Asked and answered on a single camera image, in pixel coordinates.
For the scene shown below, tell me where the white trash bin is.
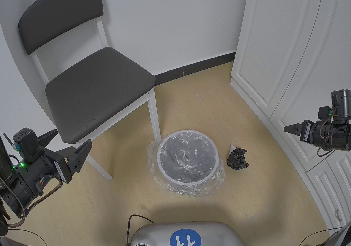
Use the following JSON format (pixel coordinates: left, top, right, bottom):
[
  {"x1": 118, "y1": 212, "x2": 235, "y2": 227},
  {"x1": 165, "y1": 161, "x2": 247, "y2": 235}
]
[{"x1": 156, "y1": 129, "x2": 221, "y2": 191}]

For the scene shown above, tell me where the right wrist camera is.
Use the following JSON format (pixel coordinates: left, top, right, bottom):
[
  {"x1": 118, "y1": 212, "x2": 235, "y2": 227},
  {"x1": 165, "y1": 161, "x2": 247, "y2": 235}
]
[{"x1": 318, "y1": 106, "x2": 333, "y2": 123}]

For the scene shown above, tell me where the clear plastic bag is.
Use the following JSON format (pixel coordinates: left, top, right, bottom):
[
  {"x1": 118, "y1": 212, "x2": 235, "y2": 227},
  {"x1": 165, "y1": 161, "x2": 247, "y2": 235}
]
[{"x1": 147, "y1": 129, "x2": 226, "y2": 198}]

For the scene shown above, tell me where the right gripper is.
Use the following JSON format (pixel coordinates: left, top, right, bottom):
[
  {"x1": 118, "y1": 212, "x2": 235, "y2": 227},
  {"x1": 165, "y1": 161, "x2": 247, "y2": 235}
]
[{"x1": 300, "y1": 120, "x2": 334, "y2": 148}]

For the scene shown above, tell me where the black cable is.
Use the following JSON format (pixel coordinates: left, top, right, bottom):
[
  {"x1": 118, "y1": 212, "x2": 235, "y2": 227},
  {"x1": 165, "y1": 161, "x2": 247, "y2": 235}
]
[{"x1": 126, "y1": 214, "x2": 155, "y2": 246}]

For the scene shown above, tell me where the grey and white chair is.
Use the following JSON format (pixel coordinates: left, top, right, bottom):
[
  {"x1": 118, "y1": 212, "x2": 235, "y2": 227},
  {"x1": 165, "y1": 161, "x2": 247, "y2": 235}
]
[{"x1": 18, "y1": 0, "x2": 161, "y2": 181}]

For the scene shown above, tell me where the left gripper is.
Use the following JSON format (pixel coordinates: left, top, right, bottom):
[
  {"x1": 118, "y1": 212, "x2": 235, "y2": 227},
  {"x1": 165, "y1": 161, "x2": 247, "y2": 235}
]
[{"x1": 3, "y1": 129, "x2": 93, "y2": 212}]

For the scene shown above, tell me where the black plastic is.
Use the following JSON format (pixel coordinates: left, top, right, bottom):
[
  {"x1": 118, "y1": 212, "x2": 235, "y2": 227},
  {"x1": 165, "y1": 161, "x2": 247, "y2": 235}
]
[{"x1": 226, "y1": 147, "x2": 250, "y2": 171}]

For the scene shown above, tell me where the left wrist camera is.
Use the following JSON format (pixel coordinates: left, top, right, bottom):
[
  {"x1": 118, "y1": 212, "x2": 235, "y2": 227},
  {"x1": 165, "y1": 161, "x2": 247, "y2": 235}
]
[{"x1": 12, "y1": 128, "x2": 44, "y2": 163}]

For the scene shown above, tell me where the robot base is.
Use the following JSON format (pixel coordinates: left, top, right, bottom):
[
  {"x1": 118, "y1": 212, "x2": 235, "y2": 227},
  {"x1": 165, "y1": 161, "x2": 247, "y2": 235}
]
[{"x1": 132, "y1": 222, "x2": 247, "y2": 246}]

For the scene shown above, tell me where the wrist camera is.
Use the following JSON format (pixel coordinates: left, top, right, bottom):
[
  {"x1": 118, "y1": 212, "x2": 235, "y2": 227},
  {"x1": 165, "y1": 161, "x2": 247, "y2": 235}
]
[
  {"x1": 318, "y1": 106, "x2": 333, "y2": 123},
  {"x1": 12, "y1": 128, "x2": 44, "y2": 163}
]

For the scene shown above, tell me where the white wardrobe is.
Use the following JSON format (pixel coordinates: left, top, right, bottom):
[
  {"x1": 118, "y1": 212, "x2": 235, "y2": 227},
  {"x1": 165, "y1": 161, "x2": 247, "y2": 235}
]
[{"x1": 230, "y1": 0, "x2": 351, "y2": 236}]

